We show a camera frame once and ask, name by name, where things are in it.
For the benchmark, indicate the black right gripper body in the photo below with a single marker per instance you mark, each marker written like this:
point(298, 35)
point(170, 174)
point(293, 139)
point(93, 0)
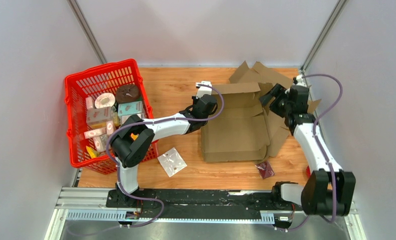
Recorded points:
point(279, 105)

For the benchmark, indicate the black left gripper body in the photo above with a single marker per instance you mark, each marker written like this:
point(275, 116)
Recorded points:
point(195, 101)

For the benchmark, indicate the brown cardboard box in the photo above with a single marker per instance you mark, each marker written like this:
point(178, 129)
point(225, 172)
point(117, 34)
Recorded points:
point(239, 132)

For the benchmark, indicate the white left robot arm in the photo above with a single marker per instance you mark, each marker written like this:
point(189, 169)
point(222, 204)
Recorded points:
point(130, 143)

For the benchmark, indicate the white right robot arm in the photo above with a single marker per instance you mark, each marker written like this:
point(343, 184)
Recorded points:
point(329, 189)

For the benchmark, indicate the teal snack box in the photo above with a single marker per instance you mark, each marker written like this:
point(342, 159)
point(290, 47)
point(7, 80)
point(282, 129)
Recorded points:
point(130, 108)

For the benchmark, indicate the clear plastic bag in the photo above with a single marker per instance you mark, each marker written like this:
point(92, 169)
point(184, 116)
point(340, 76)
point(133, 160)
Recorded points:
point(172, 162)

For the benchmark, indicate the red apple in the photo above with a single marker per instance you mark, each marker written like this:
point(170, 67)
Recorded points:
point(308, 172)

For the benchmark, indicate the dark red packet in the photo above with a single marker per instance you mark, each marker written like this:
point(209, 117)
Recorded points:
point(265, 169)

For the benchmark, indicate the brown round cake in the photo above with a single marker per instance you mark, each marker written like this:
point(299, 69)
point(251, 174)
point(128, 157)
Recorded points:
point(127, 93)

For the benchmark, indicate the pink white tape roll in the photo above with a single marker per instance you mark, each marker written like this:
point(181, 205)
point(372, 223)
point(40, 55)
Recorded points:
point(105, 100)

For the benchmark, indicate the red plastic basket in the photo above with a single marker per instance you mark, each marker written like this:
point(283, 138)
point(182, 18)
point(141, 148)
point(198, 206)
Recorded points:
point(88, 85)

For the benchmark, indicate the pink white carton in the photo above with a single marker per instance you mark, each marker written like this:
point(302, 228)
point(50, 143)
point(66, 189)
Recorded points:
point(97, 117)

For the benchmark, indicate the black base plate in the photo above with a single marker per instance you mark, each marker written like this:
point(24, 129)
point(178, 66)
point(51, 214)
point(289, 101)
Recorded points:
point(200, 203)

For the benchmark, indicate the aluminium front rail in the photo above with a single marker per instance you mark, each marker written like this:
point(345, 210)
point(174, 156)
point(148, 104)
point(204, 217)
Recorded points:
point(90, 204)

